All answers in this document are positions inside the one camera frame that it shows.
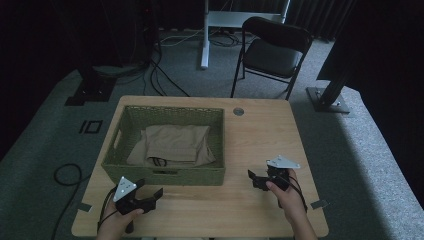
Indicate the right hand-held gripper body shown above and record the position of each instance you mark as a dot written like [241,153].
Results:
[280,176]

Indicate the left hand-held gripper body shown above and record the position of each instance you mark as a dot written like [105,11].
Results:
[128,200]

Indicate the khaki pants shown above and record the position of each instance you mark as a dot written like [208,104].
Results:
[176,143]

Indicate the green woven basket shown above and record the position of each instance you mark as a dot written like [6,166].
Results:
[133,116]

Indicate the person's right hand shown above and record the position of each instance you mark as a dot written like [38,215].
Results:
[291,203]

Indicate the person's left hand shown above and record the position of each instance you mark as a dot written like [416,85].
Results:
[113,226]

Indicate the grey round table grommet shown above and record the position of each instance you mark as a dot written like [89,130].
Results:
[238,111]

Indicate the black metal stand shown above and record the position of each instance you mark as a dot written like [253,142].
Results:
[328,100]
[90,91]

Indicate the black folding chair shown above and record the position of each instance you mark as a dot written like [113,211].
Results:
[271,56]

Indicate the dark equipment cabinet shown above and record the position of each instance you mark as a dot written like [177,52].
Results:
[133,30]

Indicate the dark curtain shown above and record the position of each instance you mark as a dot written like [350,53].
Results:
[316,16]

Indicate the white desk frame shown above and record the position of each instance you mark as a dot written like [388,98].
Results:
[230,18]

